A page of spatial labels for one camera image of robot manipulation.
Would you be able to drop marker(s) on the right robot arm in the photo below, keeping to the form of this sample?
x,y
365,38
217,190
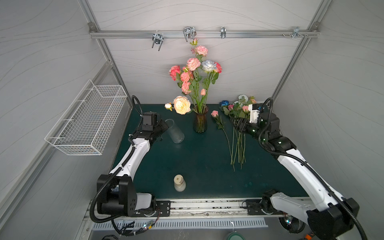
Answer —
x,y
327,213

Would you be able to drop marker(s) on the metal u-bolt clamp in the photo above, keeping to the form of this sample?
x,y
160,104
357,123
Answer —
x,y
157,39

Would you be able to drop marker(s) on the pink carnation spray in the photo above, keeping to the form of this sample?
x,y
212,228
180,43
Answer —
x,y
190,86

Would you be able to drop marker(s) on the white vented strip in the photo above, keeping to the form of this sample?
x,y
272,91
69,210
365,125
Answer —
x,y
173,224

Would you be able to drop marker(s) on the aluminium crossbar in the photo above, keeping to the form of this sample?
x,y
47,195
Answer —
x,y
200,34

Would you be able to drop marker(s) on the pink ribbed glass vase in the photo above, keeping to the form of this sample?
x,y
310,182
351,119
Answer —
x,y
200,121

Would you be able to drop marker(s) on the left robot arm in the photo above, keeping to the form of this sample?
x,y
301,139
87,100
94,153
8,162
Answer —
x,y
116,193

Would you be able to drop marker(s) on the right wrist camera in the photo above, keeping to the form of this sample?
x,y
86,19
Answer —
x,y
254,110

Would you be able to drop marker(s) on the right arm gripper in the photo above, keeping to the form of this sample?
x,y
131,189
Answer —
x,y
243,126

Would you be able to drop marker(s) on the small pink rose bunch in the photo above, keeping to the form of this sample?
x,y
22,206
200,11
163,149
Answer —
x,y
238,112

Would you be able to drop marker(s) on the cream capped bottle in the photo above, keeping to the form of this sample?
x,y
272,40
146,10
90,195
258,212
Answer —
x,y
179,183

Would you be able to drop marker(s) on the tall pink peony stem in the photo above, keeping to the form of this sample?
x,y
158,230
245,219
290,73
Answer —
x,y
195,64

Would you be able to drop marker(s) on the white wire basket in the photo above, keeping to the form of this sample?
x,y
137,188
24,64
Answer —
x,y
86,125

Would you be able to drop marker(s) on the dark blue small flower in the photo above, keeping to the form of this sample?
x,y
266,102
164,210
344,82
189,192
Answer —
x,y
224,103

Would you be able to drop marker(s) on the pink bud stem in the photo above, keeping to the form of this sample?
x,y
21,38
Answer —
x,y
203,99

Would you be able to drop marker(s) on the clear ribbed glass vase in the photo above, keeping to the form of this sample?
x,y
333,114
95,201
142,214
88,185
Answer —
x,y
174,131

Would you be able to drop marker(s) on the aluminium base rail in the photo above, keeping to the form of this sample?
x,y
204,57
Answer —
x,y
210,208

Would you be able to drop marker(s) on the large pink rose stem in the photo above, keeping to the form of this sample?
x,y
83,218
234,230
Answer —
x,y
174,72

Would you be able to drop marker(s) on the medium pink rose stem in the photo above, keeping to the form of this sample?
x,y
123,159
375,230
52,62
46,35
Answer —
x,y
221,126

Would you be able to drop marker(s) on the white blue rose stem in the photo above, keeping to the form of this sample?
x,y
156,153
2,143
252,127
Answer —
x,y
208,67

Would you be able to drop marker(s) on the tall peach peony stem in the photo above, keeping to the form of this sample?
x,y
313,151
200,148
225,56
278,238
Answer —
x,y
181,105

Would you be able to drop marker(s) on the green round lid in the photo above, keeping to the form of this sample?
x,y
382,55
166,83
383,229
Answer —
x,y
234,236

